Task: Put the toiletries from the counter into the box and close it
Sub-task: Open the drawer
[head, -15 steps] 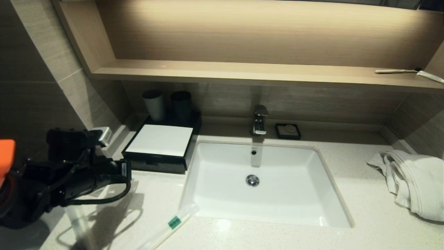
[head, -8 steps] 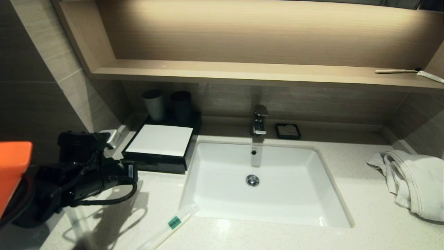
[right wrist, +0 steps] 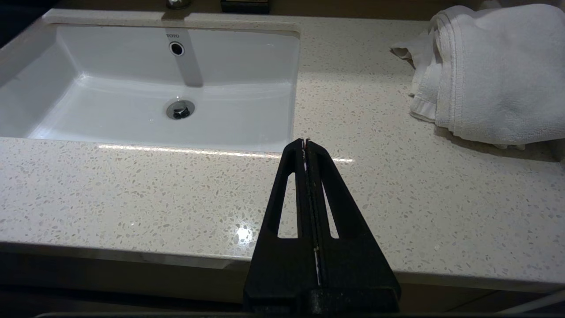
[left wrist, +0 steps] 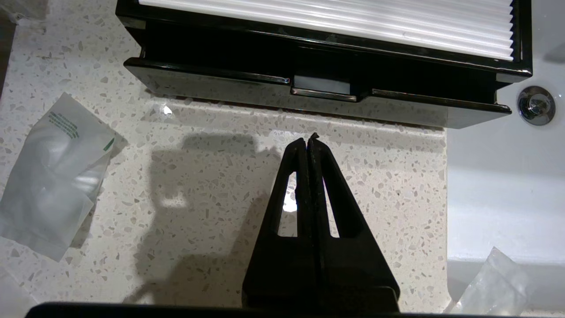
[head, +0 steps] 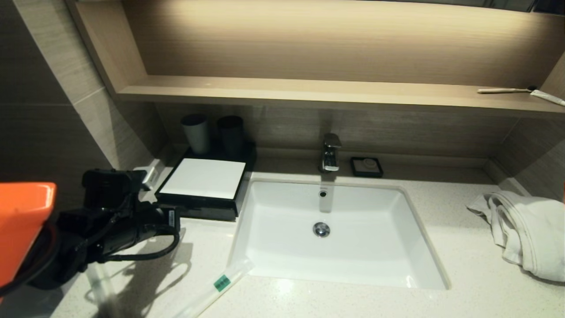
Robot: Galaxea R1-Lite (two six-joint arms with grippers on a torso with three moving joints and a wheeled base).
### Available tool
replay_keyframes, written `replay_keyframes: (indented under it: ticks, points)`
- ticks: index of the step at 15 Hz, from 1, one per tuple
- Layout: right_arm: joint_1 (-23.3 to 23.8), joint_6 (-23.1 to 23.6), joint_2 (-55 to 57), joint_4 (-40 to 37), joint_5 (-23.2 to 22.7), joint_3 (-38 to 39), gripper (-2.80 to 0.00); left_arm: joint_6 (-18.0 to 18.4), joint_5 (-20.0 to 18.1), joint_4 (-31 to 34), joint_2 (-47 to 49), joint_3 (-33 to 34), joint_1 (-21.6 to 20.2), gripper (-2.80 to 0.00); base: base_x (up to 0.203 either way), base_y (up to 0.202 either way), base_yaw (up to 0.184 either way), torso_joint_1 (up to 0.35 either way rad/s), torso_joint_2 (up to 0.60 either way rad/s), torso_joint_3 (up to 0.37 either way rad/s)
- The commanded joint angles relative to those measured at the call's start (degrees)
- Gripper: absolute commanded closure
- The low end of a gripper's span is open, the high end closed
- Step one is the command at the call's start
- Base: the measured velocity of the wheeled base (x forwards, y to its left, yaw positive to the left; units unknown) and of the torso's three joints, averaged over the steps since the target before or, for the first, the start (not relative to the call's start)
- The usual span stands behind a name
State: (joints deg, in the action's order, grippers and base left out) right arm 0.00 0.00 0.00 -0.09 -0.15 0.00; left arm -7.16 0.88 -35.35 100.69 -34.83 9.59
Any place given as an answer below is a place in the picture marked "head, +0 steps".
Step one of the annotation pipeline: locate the wooden wall shelf niche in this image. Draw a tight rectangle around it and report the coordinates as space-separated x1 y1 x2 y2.
66 0 565 119

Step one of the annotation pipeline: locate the beige toothbrush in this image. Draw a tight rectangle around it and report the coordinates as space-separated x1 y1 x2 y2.
477 86 536 94

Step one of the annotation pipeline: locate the translucent packet with dark comb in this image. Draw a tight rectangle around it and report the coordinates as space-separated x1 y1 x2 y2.
86 263 121 318

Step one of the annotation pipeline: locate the thin black camera cable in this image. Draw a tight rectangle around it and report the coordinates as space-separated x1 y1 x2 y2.
99 190 181 262

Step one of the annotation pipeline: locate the white rectangular sink basin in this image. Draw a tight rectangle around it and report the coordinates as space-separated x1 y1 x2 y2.
227 178 451 291

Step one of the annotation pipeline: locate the chrome faucet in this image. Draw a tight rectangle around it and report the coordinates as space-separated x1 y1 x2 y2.
319 133 342 173

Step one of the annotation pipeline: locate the grey cup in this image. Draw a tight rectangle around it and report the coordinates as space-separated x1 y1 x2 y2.
181 114 211 155

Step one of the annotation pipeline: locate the black amenity drawer box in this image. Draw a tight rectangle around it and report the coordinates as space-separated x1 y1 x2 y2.
155 142 257 217

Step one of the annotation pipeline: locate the black square soap dish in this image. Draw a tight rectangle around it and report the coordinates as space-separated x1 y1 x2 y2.
350 157 384 178

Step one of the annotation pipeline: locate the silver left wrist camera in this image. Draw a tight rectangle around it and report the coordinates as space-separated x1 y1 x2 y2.
132 166 160 191

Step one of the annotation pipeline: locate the white square pad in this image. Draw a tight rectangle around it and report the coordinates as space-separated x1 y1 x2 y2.
159 158 247 200

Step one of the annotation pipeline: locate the white crumpled towel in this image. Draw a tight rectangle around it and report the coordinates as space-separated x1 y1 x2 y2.
466 191 565 282

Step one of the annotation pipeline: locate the long packet with green label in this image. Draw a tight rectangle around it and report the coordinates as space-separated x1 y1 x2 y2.
172 258 256 318

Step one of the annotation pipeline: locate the black cup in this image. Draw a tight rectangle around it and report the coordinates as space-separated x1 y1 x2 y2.
217 116 245 155

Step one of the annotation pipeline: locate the white toothpaste tube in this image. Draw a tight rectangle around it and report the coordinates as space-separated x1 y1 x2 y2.
530 89 565 106

